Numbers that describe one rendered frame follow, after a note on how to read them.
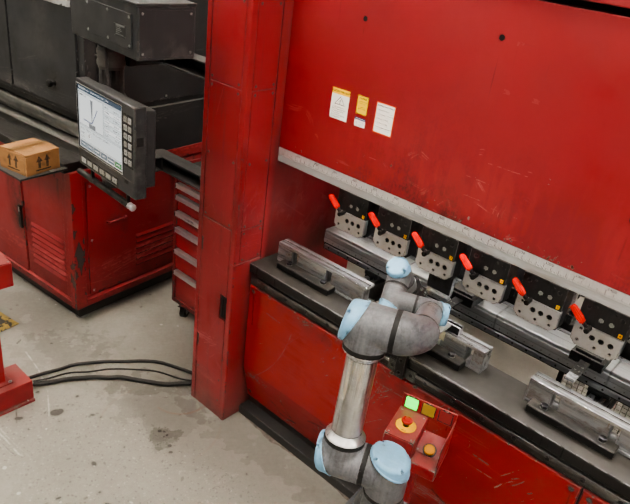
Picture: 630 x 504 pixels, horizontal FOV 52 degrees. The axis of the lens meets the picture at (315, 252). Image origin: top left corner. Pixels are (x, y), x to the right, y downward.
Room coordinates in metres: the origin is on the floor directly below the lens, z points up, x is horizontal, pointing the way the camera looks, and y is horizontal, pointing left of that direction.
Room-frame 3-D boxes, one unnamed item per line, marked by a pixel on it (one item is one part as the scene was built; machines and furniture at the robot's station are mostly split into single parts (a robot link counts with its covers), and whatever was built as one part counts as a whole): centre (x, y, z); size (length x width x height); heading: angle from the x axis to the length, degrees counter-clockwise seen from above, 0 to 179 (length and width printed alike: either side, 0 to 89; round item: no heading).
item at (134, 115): (2.39, 0.83, 1.42); 0.45 x 0.12 x 0.36; 48
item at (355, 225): (2.35, -0.14, 1.26); 0.15 x 0.09 x 0.17; 52
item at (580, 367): (1.88, -0.99, 1.01); 0.26 x 0.12 x 0.05; 142
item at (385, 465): (1.32, -0.28, 0.94); 0.13 x 0.12 x 0.14; 75
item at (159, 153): (2.69, 0.71, 1.18); 0.40 x 0.24 x 0.07; 52
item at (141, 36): (2.49, 0.81, 1.53); 0.51 x 0.25 x 0.85; 48
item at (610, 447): (1.67, -0.92, 0.89); 0.30 x 0.05 x 0.03; 52
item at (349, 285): (2.43, -0.05, 0.92); 0.50 x 0.06 x 0.10; 52
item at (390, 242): (2.23, -0.30, 1.26); 0.15 x 0.09 x 0.17; 52
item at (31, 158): (2.98, 1.50, 1.04); 0.30 x 0.26 x 0.12; 56
